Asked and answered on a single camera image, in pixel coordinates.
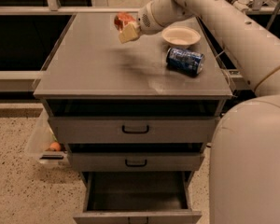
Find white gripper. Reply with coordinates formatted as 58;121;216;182
119;2;163;44

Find red coke can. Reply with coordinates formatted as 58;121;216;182
114;12;135;32

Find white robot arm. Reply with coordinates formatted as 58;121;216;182
115;0;280;224

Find blue pepsi can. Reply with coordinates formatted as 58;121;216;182
166;48;204;77

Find grey drawer cabinet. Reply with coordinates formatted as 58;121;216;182
33;12;234;224

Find grey top drawer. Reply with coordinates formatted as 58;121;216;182
49;117;217;144

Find grey middle drawer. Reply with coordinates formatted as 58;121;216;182
69;153;203;172

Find grey open bottom drawer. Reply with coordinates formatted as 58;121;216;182
73;172;202;224

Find white paper bowl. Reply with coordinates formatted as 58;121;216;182
161;26;201;49

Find clear plastic storage bin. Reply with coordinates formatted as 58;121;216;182
24;110;69;168

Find orange fruit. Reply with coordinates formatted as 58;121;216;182
49;142;62;151

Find black top drawer handle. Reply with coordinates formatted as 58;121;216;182
121;125;149;134

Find black drawer handle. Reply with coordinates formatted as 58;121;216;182
121;125;149;134
125;159;147;168

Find black middle drawer handle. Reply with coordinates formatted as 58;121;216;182
125;159;147;168

